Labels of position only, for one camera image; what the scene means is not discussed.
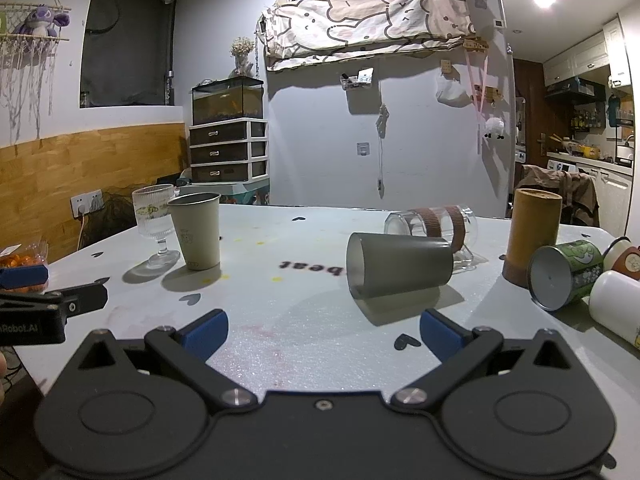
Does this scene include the hanging white cable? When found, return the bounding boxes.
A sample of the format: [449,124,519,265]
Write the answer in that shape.
[375,104,389,199]

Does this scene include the white plastic cup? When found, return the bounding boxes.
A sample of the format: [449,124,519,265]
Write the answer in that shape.
[588,269,640,351]

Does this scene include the grey metal cup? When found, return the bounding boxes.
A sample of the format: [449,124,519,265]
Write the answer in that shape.
[346,232,455,301]

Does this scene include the brown and white mug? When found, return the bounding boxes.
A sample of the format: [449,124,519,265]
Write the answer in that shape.
[602,236,640,281]

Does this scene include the white kitchen wall cabinets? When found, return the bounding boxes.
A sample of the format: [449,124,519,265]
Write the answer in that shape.
[542,14,632,89]

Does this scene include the white wall power outlet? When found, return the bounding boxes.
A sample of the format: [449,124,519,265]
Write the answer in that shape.
[69,189,104,219]

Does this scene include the vase of dried flowers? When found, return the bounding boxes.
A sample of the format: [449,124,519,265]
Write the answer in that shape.
[229,36,256,79]

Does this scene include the green printed tin cup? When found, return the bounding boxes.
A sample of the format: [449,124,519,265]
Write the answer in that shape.
[528,240,605,310]

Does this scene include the brown bamboo tumbler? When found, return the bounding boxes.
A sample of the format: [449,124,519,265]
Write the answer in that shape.
[502,188,564,289]

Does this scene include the glass fish tank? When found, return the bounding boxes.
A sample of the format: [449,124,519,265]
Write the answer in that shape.
[191,77,265,126]

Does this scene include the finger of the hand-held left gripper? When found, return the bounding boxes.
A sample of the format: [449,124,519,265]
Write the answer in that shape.
[0,266,49,290]
[0,282,108,321]

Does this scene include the beige paper cup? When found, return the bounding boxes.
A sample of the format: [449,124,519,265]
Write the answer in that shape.
[167,192,222,271]

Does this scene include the white hanging bag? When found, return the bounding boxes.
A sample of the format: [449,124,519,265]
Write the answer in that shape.
[434,72,474,108]

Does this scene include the white drawer unit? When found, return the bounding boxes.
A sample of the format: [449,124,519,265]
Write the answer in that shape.
[188,118,270,184]

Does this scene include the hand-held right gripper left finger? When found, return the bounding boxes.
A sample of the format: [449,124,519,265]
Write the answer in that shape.
[62,309,260,415]

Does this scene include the dark window cover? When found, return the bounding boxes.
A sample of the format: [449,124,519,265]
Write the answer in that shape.
[79,0,179,109]

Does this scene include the ribbed glass goblet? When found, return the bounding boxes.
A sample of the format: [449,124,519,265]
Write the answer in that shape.
[132,184,181,270]

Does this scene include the purple plush toy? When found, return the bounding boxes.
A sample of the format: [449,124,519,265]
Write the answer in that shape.
[14,4,71,39]

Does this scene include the brown jacket on chair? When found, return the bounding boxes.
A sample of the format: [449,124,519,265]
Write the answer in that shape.
[514,163,600,227]

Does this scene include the white macrame wall hanger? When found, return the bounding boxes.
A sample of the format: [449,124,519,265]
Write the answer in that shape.
[0,0,72,143]

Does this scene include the glass mug with brown bands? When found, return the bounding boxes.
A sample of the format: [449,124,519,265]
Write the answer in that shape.
[383,204,479,274]

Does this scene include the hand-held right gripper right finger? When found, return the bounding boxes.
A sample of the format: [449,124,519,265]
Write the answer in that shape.
[390,308,586,415]

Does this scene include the clear box of oranges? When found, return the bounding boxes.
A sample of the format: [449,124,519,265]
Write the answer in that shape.
[0,241,50,295]

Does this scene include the printed cartoon cloth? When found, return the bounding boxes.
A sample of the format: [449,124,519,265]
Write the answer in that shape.
[262,0,477,72]

